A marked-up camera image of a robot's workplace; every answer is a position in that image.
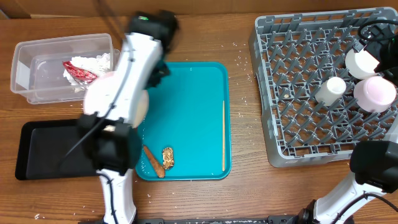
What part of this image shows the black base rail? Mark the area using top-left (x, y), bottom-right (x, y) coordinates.
top-left (77, 214), bottom-right (355, 224)

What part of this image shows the red snack wrapper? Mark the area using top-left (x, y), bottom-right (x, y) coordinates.
top-left (62, 61), bottom-right (98, 84)

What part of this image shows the clear plastic bin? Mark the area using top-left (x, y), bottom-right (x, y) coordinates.
top-left (10, 33), bottom-right (120, 105)

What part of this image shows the grey dishwasher rack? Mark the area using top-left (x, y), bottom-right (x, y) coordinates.
top-left (249, 7), bottom-right (397, 167)

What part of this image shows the brown food scrap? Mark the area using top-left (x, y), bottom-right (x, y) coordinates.
top-left (162, 147), bottom-right (175, 170)

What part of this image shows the large pink plate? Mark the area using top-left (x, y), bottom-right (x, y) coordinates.
top-left (83, 72), bottom-right (149, 128)

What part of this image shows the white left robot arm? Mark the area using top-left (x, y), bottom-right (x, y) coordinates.
top-left (77, 10), bottom-right (178, 223)

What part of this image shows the black plastic tray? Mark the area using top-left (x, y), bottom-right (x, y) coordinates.
top-left (15, 119), bottom-right (96, 180)

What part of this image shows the white cup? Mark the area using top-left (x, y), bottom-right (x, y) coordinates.
top-left (315, 77), bottom-right (346, 106)

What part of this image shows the wooden chopstick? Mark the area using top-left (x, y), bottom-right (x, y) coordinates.
top-left (222, 100), bottom-right (226, 172)

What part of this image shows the light green bowl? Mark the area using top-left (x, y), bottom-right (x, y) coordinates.
top-left (345, 49), bottom-right (379, 80)

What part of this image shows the brown sausage piece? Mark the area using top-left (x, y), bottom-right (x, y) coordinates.
top-left (143, 145), bottom-right (165, 178)

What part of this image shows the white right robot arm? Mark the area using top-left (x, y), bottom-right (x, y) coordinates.
top-left (288, 19), bottom-right (397, 223)

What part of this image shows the teal plastic tray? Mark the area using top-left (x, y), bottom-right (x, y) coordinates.
top-left (137, 62), bottom-right (232, 181)

